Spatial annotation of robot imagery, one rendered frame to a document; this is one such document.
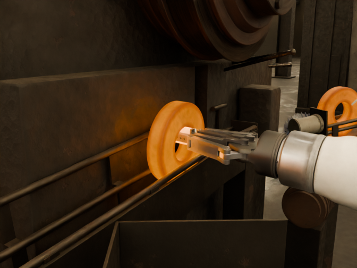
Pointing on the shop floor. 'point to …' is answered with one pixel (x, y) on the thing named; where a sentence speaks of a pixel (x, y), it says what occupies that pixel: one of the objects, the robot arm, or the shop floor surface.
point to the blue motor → (291, 118)
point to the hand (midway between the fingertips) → (178, 134)
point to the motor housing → (305, 227)
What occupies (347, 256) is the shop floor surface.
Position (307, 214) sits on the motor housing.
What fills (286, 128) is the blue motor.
